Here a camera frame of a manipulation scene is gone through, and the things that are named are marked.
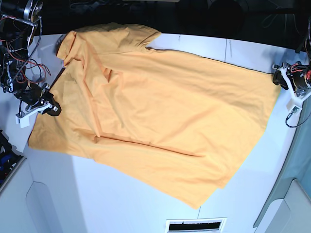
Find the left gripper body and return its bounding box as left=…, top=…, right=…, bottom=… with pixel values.
left=272, top=62, right=311, bottom=107

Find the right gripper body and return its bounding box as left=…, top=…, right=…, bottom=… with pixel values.
left=16, top=82, right=51, bottom=110

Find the yellow t-shirt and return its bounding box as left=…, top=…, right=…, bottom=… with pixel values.
left=28, top=23, right=280, bottom=208

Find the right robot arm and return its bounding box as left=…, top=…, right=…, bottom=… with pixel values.
left=0, top=0, right=61, bottom=117

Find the black blue clutter pile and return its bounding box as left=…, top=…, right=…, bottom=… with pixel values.
left=0, top=130, right=23, bottom=185

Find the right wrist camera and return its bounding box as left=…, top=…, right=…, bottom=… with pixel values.
left=16, top=114, right=30, bottom=128

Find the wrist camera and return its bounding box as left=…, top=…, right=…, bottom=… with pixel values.
left=16, top=114, right=30, bottom=128
left=286, top=101, right=302, bottom=114

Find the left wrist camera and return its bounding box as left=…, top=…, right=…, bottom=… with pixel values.
left=286, top=101, right=302, bottom=114

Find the braided right arm cable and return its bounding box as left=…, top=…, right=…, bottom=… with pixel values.
left=24, top=14, right=43, bottom=64

